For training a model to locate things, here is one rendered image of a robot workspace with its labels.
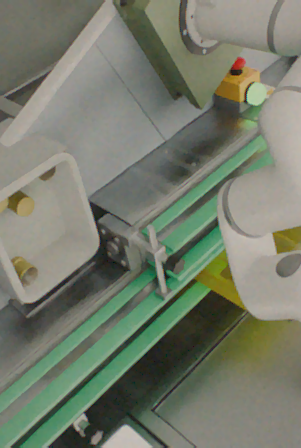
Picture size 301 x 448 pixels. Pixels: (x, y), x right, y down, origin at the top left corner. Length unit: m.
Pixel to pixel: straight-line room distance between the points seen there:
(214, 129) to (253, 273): 0.51
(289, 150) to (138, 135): 0.50
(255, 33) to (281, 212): 0.36
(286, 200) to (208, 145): 0.49
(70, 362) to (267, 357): 0.38
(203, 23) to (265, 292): 0.49
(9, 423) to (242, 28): 0.72
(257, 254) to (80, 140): 0.41
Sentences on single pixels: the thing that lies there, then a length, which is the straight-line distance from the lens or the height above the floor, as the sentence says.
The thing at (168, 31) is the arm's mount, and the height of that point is 0.83.
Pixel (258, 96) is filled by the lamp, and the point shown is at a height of 0.85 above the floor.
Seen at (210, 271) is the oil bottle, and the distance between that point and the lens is 1.06.
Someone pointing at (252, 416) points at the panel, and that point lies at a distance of 1.07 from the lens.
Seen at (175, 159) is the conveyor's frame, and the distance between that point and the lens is 1.12.
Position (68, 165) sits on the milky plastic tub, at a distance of 0.90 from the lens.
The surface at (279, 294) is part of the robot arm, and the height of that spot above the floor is 1.23.
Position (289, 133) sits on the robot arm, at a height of 1.17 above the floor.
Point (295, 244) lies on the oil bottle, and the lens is 1.10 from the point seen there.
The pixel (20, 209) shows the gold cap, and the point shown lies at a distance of 0.91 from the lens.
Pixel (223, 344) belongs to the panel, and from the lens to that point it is 1.15.
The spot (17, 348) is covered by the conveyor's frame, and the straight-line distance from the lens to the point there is 1.00.
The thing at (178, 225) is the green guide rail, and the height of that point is 0.93.
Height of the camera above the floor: 1.48
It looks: 36 degrees down
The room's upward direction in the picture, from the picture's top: 119 degrees clockwise
